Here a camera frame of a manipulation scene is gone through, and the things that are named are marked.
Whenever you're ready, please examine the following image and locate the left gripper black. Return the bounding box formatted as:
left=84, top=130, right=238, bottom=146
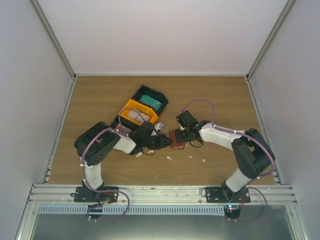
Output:
left=142, top=134, right=173, bottom=151

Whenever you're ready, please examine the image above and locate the brown leather card holder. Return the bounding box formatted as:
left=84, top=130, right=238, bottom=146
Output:
left=169, top=129, right=186, bottom=150

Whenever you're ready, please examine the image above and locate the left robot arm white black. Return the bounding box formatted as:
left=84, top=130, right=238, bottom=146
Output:
left=74, top=121, right=173, bottom=202

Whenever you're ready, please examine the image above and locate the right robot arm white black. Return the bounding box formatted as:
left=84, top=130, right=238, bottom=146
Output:
left=174, top=110, right=276, bottom=203

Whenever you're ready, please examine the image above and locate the yellow bin with white cards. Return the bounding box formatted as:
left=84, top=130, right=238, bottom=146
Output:
left=119, top=99, right=159, bottom=126

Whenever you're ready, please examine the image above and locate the black bin with teal cards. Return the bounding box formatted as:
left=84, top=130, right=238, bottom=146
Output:
left=131, top=85, right=169, bottom=116

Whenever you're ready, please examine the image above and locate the red white card stack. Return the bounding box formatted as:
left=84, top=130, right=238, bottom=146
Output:
left=115, top=124, right=132, bottom=134

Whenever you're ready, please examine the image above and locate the black bin with red cards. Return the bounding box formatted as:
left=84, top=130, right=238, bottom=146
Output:
left=109, top=115, right=140, bottom=134

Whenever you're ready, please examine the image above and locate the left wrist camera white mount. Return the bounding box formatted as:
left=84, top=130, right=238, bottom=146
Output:
left=154, top=122, right=164, bottom=133

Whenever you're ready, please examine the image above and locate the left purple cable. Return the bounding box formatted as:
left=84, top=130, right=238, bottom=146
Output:
left=80, top=107, right=148, bottom=222

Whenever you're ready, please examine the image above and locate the grey slotted cable duct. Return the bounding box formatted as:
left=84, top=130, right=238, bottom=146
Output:
left=38, top=204, right=225, bottom=216

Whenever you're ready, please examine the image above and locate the aluminium front rail frame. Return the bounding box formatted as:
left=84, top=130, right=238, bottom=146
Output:
left=15, top=184, right=308, bottom=240

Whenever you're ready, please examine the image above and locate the left aluminium corner post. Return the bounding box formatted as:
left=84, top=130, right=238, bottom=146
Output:
left=29, top=0, right=77, bottom=81

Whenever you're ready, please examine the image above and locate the aluminium corner post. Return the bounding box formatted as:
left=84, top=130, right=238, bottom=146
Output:
left=29, top=0, right=77, bottom=81
left=245, top=0, right=297, bottom=82

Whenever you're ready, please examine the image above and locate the right aluminium corner post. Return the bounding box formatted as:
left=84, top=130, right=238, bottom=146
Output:
left=245, top=0, right=297, bottom=82

